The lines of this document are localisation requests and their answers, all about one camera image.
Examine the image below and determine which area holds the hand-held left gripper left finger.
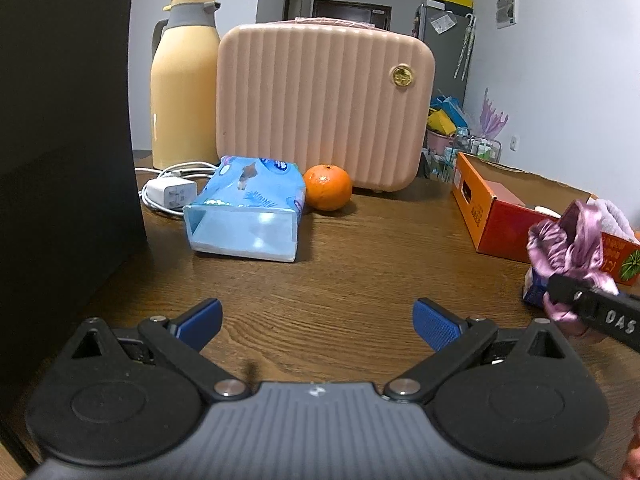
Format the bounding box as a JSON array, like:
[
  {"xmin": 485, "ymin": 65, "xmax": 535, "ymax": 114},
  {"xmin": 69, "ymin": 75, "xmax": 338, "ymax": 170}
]
[{"xmin": 57, "ymin": 297, "xmax": 251, "ymax": 401}]

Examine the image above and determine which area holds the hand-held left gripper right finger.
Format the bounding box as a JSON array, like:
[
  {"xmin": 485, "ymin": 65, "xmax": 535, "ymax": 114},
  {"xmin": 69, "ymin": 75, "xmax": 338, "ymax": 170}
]
[{"xmin": 384, "ymin": 297, "xmax": 583, "ymax": 403}]

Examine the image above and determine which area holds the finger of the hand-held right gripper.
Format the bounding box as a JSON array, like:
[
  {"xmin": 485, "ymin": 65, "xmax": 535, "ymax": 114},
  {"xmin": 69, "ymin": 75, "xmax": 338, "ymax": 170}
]
[{"xmin": 546, "ymin": 272, "xmax": 598, "ymax": 317}]

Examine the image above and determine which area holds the purple satin scrunchie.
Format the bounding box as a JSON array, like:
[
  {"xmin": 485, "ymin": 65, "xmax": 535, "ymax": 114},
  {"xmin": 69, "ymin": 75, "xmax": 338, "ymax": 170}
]
[{"xmin": 526, "ymin": 200, "xmax": 621, "ymax": 336}]

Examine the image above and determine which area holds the lavender fluffy headband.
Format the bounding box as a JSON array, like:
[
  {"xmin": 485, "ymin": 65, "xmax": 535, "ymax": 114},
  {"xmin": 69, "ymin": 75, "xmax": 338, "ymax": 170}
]
[{"xmin": 592, "ymin": 200, "xmax": 636, "ymax": 241}]

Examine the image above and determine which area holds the red cardboard box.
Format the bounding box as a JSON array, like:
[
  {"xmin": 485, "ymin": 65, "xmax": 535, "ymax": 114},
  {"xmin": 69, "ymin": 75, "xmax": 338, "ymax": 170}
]
[{"xmin": 451, "ymin": 151, "xmax": 640, "ymax": 286}]

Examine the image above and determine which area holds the person's right hand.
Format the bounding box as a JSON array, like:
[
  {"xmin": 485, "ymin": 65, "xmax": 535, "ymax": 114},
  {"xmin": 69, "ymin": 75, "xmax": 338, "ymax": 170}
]
[{"xmin": 620, "ymin": 410, "xmax": 640, "ymax": 480}]

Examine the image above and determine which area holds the small blue packet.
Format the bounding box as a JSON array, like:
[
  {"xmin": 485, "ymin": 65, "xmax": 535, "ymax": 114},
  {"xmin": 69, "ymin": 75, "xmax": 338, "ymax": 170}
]
[{"xmin": 522, "ymin": 266, "xmax": 553, "ymax": 309}]

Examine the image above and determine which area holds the white power adapter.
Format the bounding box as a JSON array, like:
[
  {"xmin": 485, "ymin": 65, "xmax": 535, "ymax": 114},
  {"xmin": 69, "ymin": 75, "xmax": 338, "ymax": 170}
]
[{"xmin": 159, "ymin": 177, "xmax": 198, "ymax": 211}]

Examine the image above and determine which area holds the orange mandarin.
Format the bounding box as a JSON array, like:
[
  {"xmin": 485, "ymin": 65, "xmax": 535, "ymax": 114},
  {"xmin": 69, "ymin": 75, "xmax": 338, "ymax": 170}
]
[{"xmin": 303, "ymin": 164, "xmax": 353, "ymax": 212}]

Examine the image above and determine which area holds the pink bucket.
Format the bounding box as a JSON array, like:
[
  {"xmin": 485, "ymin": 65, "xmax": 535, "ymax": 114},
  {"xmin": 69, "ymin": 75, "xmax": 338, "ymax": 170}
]
[{"xmin": 426, "ymin": 129, "xmax": 458, "ymax": 158}]

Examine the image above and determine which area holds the pile of blue yellow bags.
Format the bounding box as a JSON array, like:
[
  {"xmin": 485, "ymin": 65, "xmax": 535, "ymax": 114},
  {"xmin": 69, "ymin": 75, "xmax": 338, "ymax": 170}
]
[{"xmin": 427, "ymin": 95, "xmax": 476, "ymax": 133}]

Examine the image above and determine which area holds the yellow thermos jug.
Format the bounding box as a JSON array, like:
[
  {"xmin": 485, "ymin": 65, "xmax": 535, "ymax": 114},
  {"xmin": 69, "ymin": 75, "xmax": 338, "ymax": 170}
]
[{"xmin": 150, "ymin": 0, "xmax": 222, "ymax": 171}]

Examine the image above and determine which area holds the pink ribbed suitcase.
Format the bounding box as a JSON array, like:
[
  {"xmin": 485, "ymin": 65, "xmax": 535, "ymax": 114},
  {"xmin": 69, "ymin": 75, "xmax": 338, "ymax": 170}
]
[{"xmin": 216, "ymin": 16, "xmax": 436, "ymax": 193}]

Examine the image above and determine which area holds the folded clear umbrella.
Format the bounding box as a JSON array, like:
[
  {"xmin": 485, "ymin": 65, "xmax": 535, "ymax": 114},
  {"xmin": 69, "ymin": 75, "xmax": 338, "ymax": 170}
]
[{"xmin": 453, "ymin": 14, "xmax": 477, "ymax": 81}]

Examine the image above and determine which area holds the grey refrigerator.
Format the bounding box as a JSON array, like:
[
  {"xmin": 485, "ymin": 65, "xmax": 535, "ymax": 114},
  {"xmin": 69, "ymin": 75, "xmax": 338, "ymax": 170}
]
[{"xmin": 414, "ymin": 2, "xmax": 473, "ymax": 111}]

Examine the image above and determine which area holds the dark entrance door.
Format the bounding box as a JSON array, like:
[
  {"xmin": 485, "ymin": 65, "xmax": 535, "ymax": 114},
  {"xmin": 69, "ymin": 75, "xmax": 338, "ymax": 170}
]
[{"xmin": 312, "ymin": 0, "xmax": 392, "ymax": 31}]

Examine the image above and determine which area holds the white wire cart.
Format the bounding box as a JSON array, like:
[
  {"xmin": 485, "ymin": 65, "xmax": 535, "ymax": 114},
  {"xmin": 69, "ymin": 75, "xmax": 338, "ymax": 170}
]
[{"xmin": 425, "ymin": 127, "xmax": 502, "ymax": 181}]

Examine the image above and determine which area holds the purple wall decoration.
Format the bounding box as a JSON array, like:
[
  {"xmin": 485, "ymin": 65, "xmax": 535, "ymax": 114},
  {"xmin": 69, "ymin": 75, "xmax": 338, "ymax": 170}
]
[{"xmin": 477, "ymin": 87, "xmax": 510, "ymax": 138}]

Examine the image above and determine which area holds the wall poster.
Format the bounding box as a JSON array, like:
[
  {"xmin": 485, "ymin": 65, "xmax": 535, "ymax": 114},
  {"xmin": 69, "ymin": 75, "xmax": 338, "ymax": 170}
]
[{"xmin": 496, "ymin": 0, "xmax": 519, "ymax": 29}]

